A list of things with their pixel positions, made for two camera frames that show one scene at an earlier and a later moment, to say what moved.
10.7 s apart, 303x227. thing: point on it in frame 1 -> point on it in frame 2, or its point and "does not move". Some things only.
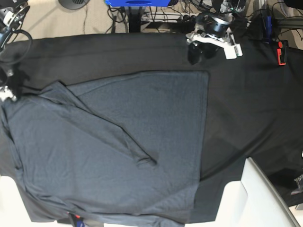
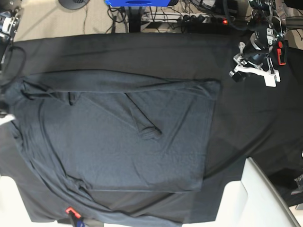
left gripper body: (9, 90) -> (5, 117)
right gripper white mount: (213, 28) -> (254, 57)
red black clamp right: (282, 52) does not move
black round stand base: (73, 4) does not move
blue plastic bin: (138, 3) does not move
